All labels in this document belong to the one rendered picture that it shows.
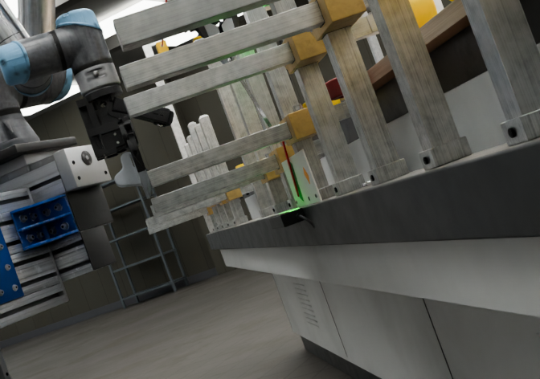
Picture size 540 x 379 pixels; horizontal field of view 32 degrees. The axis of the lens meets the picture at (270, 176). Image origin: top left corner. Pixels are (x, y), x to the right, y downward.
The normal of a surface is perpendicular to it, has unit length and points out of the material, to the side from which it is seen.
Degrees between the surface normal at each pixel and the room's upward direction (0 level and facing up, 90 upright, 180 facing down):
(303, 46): 90
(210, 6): 90
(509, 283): 90
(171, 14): 90
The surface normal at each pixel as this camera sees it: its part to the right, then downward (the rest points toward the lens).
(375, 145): 0.13, -0.08
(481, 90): -0.93, 0.33
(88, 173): 0.85, -0.33
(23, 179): -0.40, 0.11
